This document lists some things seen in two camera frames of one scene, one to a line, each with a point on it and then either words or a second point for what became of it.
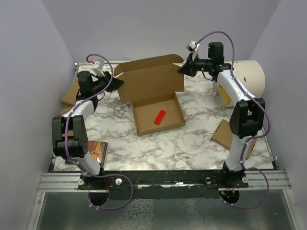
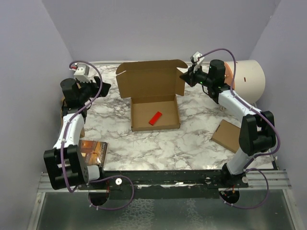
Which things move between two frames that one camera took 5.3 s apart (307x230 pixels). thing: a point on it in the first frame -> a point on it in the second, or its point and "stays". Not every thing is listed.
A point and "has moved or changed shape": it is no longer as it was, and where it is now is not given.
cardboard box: x=150 y=86 stays
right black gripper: x=189 y=68 -> x=189 y=78
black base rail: x=165 y=184 stays
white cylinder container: x=249 y=74 stays
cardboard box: x=223 y=135 stays
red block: x=159 y=117 has moved or changed shape
